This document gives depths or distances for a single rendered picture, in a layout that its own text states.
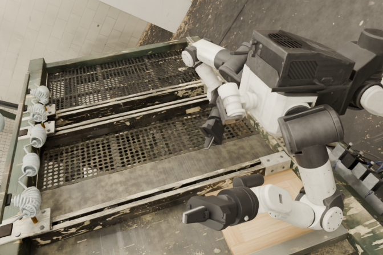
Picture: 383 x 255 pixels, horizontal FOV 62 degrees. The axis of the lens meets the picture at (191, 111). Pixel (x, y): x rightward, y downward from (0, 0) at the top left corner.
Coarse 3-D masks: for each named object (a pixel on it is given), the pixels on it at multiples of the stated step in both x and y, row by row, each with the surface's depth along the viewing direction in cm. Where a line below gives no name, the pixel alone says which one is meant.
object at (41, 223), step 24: (240, 168) 136; (264, 168) 136; (144, 192) 128; (168, 192) 127; (192, 192) 129; (48, 216) 117; (72, 216) 121; (96, 216) 120; (120, 216) 124; (0, 240) 110; (48, 240) 118
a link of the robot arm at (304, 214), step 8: (296, 200) 101; (304, 200) 99; (296, 208) 89; (304, 208) 92; (312, 208) 95; (320, 208) 94; (296, 216) 89; (304, 216) 91; (312, 216) 92; (320, 216) 93; (296, 224) 91; (304, 224) 92; (312, 224) 94
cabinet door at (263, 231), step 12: (288, 168) 141; (264, 180) 136; (276, 180) 136; (288, 180) 136; (300, 180) 135; (216, 192) 133; (264, 216) 122; (228, 228) 118; (240, 228) 118; (252, 228) 118; (264, 228) 118; (276, 228) 117; (288, 228) 117; (300, 228) 117; (228, 240) 114; (240, 240) 114; (252, 240) 114; (264, 240) 113; (276, 240) 113; (240, 252) 110; (252, 252) 110
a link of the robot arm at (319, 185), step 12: (300, 168) 91; (324, 168) 88; (312, 180) 90; (324, 180) 90; (300, 192) 101; (312, 192) 93; (324, 192) 91; (336, 192) 93; (324, 204) 93; (336, 204) 93; (324, 216) 92; (336, 216) 93; (324, 228) 92; (336, 228) 94
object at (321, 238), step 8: (312, 232) 113; (320, 232) 112; (328, 232) 112; (336, 232) 112; (344, 232) 112; (288, 240) 111; (296, 240) 110; (304, 240) 110; (312, 240) 110; (320, 240) 110; (328, 240) 110; (336, 240) 112; (264, 248) 109; (272, 248) 109; (280, 248) 108; (288, 248) 108; (296, 248) 108; (304, 248) 108; (312, 248) 110; (320, 248) 112
